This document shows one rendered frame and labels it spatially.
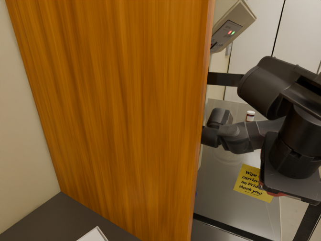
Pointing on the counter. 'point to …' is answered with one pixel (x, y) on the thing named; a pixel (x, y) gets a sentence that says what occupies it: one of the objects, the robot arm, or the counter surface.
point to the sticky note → (251, 183)
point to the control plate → (223, 35)
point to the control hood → (245, 10)
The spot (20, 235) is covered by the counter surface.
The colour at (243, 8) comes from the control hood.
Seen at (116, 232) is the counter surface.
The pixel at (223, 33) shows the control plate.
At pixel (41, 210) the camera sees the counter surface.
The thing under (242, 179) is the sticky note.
